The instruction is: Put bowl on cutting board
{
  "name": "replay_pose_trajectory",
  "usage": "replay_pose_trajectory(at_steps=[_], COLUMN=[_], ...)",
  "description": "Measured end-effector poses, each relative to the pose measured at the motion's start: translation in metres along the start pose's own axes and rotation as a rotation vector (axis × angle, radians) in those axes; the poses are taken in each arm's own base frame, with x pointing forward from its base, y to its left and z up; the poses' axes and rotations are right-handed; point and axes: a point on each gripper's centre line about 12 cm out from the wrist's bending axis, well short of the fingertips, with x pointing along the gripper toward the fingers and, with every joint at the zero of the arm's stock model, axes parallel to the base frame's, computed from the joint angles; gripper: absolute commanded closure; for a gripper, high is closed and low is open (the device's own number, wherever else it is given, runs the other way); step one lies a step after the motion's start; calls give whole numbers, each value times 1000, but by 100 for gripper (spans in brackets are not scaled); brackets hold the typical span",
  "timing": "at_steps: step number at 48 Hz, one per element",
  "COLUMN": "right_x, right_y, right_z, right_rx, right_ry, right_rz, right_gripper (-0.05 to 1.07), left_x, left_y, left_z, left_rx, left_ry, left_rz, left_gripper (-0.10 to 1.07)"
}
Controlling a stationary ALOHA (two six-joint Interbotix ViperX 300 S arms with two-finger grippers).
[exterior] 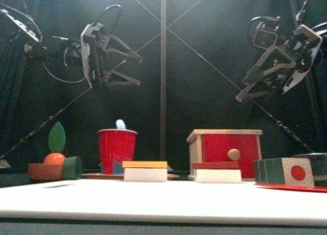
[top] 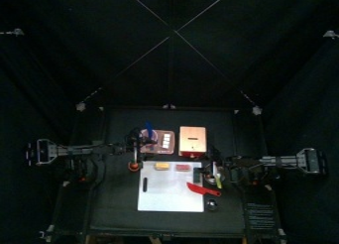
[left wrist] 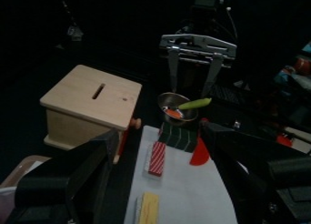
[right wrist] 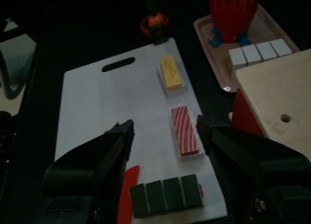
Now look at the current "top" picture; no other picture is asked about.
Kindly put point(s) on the orange rectangular block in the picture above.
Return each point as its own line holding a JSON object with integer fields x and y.
{"x": 193, "y": 145}

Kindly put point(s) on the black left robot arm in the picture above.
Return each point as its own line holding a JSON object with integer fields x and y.
{"x": 71, "y": 151}

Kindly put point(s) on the yellow toy food block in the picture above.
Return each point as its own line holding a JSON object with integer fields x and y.
{"x": 162, "y": 166}

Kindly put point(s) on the stainless steel bowl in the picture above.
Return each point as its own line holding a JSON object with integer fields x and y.
{"x": 212, "y": 176}

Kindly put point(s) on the red toy food block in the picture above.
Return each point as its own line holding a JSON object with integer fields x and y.
{"x": 184, "y": 167}

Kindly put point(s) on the red plastic cup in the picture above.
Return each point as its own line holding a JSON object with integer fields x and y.
{"x": 146, "y": 137}

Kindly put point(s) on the white-printed label sticker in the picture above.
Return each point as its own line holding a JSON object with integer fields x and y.
{"x": 261, "y": 215}

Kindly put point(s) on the red toy knife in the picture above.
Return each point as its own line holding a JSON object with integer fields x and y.
{"x": 202, "y": 189}

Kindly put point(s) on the small black object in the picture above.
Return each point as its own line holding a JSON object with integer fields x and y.
{"x": 213, "y": 205}

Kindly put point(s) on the orange-brown toy pot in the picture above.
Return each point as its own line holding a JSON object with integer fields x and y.
{"x": 134, "y": 166}

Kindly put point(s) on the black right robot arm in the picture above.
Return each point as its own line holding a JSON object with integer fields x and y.
{"x": 288, "y": 161}

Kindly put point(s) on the blue toy utensil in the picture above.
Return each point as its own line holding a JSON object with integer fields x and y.
{"x": 149, "y": 129}

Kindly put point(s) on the brown rectangular board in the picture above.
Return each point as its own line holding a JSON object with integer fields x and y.
{"x": 161, "y": 142}

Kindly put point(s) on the white cutting board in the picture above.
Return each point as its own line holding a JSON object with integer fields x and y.
{"x": 170, "y": 191}

